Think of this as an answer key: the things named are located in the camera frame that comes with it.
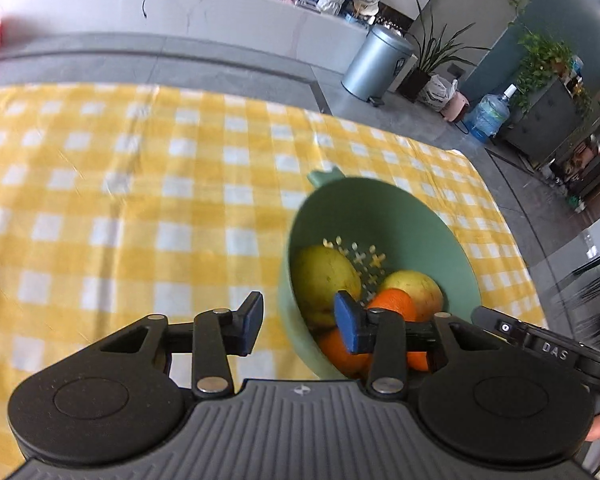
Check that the white plastic bag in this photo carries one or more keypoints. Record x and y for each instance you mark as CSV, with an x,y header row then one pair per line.
x,y
439,92

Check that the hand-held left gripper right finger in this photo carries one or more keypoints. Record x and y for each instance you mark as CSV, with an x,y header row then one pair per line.
x,y
347,325

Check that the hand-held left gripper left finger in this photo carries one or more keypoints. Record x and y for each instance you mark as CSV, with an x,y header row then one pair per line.
x,y
252,322

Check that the trailing green plant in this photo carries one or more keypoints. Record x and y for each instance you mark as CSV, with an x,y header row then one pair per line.
x,y
545,60

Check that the orange mandarin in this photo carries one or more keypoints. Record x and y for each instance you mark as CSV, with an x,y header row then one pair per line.
x,y
395,302
340,355
417,361

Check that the silver pedal trash can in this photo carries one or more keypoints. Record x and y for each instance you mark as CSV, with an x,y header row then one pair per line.
x,y
375,62

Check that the large green pear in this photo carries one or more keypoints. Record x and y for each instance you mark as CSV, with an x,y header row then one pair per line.
x,y
322,285

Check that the yellow pear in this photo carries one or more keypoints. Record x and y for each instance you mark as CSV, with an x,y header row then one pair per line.
x,y
417,290

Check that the grey cabinet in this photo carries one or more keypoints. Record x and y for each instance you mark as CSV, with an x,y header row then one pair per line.
x,y
545,120

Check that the yellow checked tablecloth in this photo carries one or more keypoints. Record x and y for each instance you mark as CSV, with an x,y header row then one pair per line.
x,y
130,210

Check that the white marble tv console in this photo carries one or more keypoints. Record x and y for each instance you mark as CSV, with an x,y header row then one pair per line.
x,y
205,15

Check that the green colander bowl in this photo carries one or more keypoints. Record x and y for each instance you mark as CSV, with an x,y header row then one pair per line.
x,y
405,225

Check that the long-leaved potted plant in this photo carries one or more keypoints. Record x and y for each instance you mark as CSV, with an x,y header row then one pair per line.
x,y
430,55

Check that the blue water bottle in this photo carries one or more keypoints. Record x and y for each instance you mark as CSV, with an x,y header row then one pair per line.
x,y
487,117

